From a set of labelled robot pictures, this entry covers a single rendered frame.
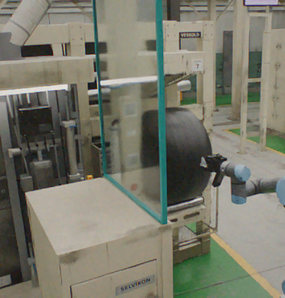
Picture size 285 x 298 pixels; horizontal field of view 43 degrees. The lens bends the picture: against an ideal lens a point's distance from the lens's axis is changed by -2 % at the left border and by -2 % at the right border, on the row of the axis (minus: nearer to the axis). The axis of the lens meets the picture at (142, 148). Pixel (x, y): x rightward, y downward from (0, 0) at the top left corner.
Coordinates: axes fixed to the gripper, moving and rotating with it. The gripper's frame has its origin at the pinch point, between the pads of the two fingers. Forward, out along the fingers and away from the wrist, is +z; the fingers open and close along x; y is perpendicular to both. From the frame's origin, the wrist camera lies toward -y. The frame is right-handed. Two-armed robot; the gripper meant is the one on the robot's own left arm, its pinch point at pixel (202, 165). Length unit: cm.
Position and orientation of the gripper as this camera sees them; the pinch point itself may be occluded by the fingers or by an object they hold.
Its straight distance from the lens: 204.9
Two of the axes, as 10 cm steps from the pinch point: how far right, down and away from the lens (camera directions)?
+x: -8.9, 1.6, -4.2
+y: -0.9, -9.8, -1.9
